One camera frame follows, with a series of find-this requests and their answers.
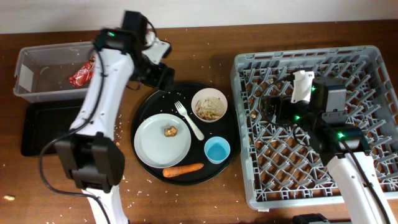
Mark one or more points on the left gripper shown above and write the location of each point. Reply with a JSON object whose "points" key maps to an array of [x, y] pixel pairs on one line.
{"points": [[161, 79]]}

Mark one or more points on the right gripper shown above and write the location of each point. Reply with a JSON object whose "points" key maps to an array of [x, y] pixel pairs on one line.
{"points": [[284, 101]]}

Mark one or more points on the pink bowl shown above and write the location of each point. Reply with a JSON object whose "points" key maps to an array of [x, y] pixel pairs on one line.
{"points": [[205, 93]]}

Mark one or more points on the brown food scrap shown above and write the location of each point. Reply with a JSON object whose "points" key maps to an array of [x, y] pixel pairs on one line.
{"points": [[171, 131]]}

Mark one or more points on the rice and peanut waste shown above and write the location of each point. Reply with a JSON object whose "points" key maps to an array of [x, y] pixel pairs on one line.
{"points": [[210, 108]]}

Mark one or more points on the light grey plate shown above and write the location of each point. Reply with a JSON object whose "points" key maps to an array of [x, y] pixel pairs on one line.
{"points": [[156, 150]]}

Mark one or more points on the red snack wrapper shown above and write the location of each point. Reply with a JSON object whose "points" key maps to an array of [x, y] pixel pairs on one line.
{"points": [[84, 74]]}

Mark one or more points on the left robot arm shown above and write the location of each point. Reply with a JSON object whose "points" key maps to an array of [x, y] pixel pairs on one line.
{"points": [[87, 152]]}

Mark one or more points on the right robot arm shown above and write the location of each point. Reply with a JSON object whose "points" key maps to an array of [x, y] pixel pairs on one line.
{"points": [[317, 106]]}

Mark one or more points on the grey dishwasher rack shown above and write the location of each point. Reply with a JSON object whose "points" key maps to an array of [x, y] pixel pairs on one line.
{"points": [[279, 168]]}

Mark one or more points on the white plastic fork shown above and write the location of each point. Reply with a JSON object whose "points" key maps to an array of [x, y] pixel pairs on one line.
{"points": [[182, 111]]}

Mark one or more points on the round black tray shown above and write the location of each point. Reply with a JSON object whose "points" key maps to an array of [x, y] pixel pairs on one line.
{"points": [[163, 102]]}

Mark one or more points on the blue cup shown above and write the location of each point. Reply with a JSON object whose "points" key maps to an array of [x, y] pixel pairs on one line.
{"points": [[217, 149]]}

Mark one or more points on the orange carrot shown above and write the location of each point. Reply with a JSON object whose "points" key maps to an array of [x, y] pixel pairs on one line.
{"points": [[180, 170]]}

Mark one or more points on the clear plastic bin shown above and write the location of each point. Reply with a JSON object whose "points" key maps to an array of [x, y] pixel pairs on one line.
{"points": [[42, 72]]}

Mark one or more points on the black rectangular tray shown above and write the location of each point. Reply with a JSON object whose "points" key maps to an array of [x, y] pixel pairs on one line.
{"points": [[44, 121]]}

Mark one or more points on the peanut on table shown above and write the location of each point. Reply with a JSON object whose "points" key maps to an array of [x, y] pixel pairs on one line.
{"points": [[9, 197]]}

